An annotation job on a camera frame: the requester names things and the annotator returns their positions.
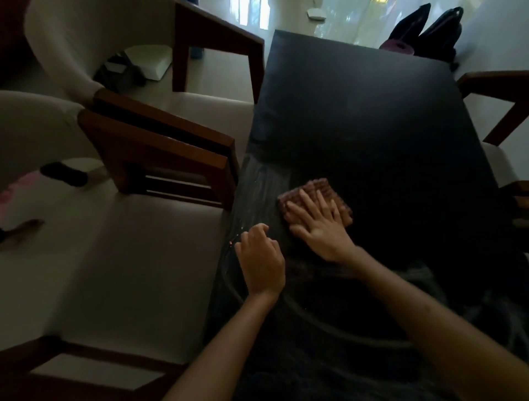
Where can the person's right hand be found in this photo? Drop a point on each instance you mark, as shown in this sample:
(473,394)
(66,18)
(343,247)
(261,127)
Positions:
(326,239)

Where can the person's left hand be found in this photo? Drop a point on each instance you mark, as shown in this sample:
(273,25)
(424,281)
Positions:
(262,264)

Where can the brown checkered cleaning cloth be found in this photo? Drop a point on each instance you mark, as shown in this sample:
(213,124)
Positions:
(314,184)

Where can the person's right forearm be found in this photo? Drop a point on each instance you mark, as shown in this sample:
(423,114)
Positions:
(434,330)

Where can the person's left forearm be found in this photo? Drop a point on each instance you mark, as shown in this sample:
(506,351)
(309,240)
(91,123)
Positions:
(219,351)

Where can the black dining table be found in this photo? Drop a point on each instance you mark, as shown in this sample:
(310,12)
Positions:
(372,124)

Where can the purple plastic basket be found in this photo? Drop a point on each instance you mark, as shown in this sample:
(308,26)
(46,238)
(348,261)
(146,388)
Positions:
(396,46)

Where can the white power strip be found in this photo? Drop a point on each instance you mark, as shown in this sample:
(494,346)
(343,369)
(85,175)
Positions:
(316,14)

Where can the black backpack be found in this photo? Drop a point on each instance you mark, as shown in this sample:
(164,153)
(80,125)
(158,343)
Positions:
(407,25)
(442,33)

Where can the black wooden stool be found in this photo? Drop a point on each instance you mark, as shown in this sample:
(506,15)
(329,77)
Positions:
(120,76)

